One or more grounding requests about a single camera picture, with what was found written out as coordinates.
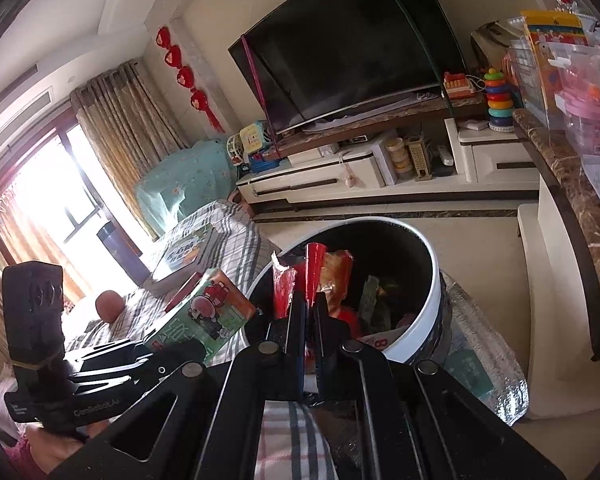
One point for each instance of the children's picture book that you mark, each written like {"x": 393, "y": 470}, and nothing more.
{"x": 185, "y": 252}

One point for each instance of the white and blue toy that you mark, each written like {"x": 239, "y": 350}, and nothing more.
{"x": 252, "y": 142}

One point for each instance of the small flat white box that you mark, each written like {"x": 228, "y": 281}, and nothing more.
{"x": 472, "y": 125}

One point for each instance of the person's left hand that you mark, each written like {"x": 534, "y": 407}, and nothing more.
{"x": 60, "y": 447}

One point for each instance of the silver foil bag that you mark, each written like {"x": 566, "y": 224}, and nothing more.
{"x": 480, "y": 360}

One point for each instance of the teal dust cover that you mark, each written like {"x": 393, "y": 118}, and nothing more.
{"x": 190, "y": 180}

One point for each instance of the white remote control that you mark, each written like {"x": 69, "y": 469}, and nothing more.
{"x": 445, "y": 155}

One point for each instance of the white television cabinet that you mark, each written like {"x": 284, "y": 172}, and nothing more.
{"x": 310, "y": 180}

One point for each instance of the clear plastic storage boxes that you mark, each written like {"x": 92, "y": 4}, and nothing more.
{"x": 580, "y": 90}

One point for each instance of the purple drinking bottle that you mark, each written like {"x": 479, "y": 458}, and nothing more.
{"x": 115, "y": 250}

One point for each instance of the stacked yellow cups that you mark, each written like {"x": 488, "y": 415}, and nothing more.
{"x": 399, "y": 157}

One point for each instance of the person's left forearm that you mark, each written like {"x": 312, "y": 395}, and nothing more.
{"x": 22, "y": 460}

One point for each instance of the green cartoon drink carton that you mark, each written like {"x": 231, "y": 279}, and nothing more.
{"x": 205, "y": 315}

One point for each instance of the black white-rimmed trash bin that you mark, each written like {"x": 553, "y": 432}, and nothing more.
{"x": 432, "y": 300}

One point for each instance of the brown marble counter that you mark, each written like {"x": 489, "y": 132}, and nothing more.
{"x": 570, "y": 200}

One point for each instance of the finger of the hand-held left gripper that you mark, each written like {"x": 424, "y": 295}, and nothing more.
{"x": 172, "y": 357}
{"x": 105, "y": 356}

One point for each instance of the hanging wooden bead charm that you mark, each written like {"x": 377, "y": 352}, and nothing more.
{"x": 348, "y": 180}

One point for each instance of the small wooden lantern box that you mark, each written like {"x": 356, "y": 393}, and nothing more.
{"x": 420, "y": 160}

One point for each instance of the red toy telephone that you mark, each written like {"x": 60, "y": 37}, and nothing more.
{"x": 457, "y": 87}

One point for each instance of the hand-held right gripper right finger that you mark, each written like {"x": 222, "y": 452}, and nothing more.
{"x": 325, "y": 360}

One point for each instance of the black television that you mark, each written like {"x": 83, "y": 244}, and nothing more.
{"x": 350, "y": 45}

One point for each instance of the glass balcony door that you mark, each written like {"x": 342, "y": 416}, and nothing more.
{"x": 45, "y": 195}

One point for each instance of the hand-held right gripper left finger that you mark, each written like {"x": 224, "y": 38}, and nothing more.
{"x": 292, "y": 360}

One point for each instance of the peach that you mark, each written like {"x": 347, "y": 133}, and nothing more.
{"x": 109, "y": 305}

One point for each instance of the brown paper bag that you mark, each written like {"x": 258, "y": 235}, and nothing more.
{"x": 490, "y": 40}

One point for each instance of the red snack packet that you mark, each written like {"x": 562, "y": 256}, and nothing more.
{"x": 285, "y": 295}

